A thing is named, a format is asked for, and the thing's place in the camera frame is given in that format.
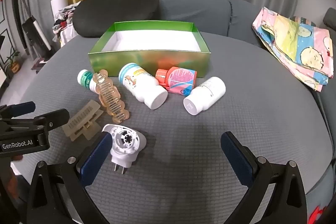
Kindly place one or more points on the small white green-label bottle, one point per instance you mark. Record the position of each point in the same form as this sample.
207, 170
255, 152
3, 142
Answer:
85, 79

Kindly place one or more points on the white plug-in device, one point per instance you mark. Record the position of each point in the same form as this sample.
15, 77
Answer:
123, 150

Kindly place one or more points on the red patterned cloth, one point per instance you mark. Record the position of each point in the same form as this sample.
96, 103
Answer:
317, 213

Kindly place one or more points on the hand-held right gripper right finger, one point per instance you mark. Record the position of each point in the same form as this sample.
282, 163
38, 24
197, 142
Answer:
236, 158

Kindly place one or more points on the black stick vacuum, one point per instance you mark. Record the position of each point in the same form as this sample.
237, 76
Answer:
32, 29

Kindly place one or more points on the orange translucent hair clip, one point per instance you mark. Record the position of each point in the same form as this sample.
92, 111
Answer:
113, 100

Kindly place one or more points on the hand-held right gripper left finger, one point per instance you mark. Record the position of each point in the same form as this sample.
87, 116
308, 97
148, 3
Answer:
94, 161

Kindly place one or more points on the red bottle pink label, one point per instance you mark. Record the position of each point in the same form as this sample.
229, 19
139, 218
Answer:
181, 79

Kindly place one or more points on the grey sofa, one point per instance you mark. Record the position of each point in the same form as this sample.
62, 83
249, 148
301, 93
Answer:
210, 134

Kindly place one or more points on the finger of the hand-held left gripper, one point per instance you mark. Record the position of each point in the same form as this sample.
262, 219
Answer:
23, 108
53, 119

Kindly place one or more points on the white blue-yellow-label bottle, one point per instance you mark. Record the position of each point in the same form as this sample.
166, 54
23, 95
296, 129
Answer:
141, 85

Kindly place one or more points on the dark grey cushion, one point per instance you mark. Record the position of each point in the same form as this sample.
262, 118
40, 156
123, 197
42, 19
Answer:
115, 8

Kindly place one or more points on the pile of clothes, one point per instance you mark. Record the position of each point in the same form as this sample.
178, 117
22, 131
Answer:
63, 22

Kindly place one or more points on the white paper bag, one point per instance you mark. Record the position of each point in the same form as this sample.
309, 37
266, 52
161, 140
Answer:
58, 5

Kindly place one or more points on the green cardboard box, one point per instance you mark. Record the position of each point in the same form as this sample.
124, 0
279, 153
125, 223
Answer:
147, 61

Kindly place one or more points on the colourful cartoon printed cloth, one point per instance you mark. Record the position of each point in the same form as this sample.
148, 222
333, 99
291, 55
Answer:
296, 40

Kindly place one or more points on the grey armchair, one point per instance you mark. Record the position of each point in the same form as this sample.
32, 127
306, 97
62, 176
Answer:
330, 19

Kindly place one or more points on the potted plant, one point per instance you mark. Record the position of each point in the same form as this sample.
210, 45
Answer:
13, 61

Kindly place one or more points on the beige hair clip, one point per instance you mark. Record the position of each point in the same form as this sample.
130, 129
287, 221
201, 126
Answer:
81, 119

